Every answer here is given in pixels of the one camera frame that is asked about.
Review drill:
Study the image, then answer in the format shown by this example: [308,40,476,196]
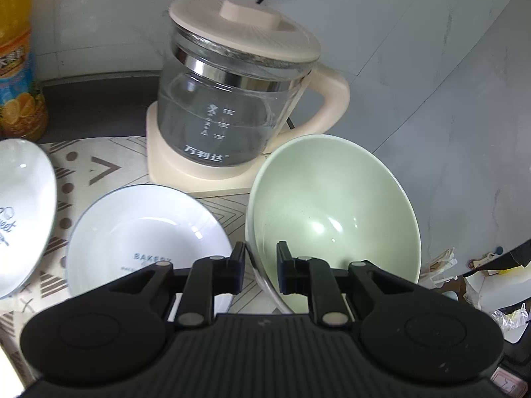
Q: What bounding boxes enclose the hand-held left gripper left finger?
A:
[97,241,248,327]

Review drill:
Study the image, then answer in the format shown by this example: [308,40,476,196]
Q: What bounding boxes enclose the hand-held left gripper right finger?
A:
[276,240,420,327]

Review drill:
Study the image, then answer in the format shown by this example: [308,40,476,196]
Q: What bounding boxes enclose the pale green bowl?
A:
[246,134,422,316]

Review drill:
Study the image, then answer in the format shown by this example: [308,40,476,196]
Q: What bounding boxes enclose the white bowl with blue print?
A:
[65,183,234,324]

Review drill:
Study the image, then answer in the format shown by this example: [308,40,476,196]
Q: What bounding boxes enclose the white bowl with script print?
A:
[0,138,57,301]

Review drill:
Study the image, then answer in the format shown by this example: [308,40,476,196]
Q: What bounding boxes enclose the cream kettle base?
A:
[145,101,299,200]

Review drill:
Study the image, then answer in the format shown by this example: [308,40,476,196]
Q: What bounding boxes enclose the patterned table mat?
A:
[0,135,291,382]

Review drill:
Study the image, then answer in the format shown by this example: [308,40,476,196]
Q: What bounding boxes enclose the glass kettle with cream lid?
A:
[157,0,351,175]

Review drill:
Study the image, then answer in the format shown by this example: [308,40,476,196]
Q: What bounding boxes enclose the white cardboard box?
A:
[462,265,531,312]

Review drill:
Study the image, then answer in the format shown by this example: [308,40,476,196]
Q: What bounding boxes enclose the clear plastic bag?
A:
[492,302,531,343]

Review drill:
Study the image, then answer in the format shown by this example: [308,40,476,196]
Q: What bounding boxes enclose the orange juice bottle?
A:
[0,0,49,142]

